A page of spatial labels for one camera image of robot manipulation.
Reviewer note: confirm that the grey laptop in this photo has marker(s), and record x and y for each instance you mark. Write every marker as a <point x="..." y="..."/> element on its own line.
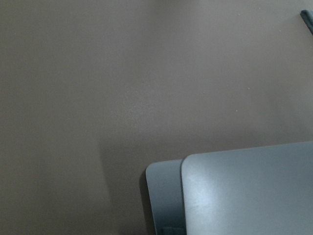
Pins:
<point x="254" y="191"/>

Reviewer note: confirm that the folded grey cloth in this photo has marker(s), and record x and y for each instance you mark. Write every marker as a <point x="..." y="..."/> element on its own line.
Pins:
<point x="307" y="16"/>

